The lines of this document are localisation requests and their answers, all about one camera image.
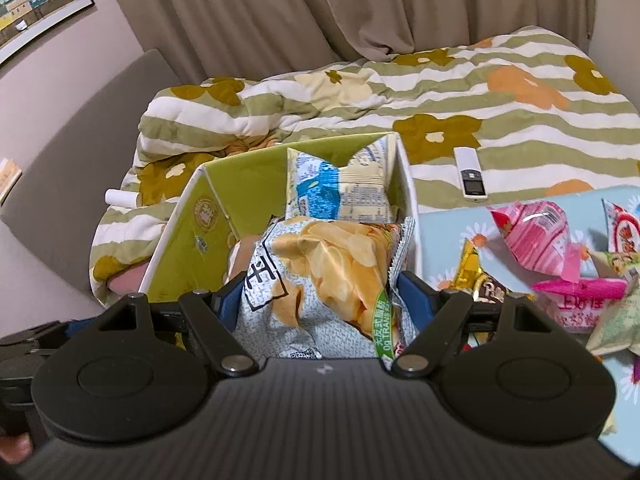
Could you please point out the person's left hand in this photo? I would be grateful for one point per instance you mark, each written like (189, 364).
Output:
(14, 447)

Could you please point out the beige curtain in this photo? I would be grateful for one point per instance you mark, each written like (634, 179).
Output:
(300, 5)

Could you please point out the white remote control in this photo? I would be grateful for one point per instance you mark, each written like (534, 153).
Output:
(470, 175)

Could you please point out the gold and brown snack packet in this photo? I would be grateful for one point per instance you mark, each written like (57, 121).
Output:
(475, 275)

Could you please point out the framed wall picture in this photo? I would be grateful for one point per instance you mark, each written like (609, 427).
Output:
(30, 5)

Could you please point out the light blue daisy box lid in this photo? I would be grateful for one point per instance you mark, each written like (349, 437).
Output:
(440, 240)

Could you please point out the blue and white snack packet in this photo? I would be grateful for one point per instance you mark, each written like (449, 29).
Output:
(325, 185)

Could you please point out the grey upholstered headboard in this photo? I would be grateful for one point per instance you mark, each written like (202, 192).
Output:
(60, 160)

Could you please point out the pale green snack packet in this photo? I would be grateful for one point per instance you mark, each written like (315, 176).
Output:
(620, 325)

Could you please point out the white and pink snack packet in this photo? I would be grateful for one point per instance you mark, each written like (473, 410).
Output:
(570, 315)

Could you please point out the white potato chip bag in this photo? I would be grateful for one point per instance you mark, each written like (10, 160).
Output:
(325, 270)

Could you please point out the cartoon print green snack packet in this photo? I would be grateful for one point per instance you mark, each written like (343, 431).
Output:
(612, 262)

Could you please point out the pink cloth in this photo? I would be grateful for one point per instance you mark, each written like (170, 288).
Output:
(125, 282)

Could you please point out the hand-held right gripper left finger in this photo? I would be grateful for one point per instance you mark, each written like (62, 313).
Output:
(227, 307)

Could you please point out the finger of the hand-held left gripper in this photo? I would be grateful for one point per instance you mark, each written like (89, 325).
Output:
(82, 326)

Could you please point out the white tube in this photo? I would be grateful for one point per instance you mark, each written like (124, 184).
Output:
(120, 198)

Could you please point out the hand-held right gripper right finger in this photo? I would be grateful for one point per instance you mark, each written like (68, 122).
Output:
(416, 297)

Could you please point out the magenta snack packet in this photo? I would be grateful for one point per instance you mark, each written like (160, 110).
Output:
(585, 287)

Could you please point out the wooden board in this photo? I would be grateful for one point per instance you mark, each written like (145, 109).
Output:
(7, 180)

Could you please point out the green fabric storage box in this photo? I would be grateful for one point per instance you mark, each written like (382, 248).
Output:
(210, 210)

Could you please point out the green striped floral blanket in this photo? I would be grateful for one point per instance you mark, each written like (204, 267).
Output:
(450, 95)

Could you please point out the red and white snack packet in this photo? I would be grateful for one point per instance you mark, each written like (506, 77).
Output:
(627, 230)

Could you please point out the pink striped snack packet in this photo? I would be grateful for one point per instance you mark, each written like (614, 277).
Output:
(540, 240)

